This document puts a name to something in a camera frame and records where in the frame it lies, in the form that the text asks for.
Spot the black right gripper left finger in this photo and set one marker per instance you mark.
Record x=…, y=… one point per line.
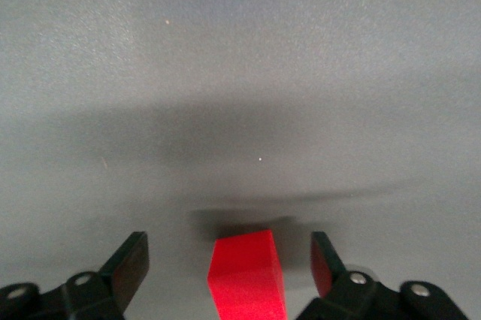
x=94, y=293

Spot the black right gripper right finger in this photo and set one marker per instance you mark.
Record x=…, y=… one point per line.
x=360, y=297

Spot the small red cube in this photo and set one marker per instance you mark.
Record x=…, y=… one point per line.
x=246, y=278

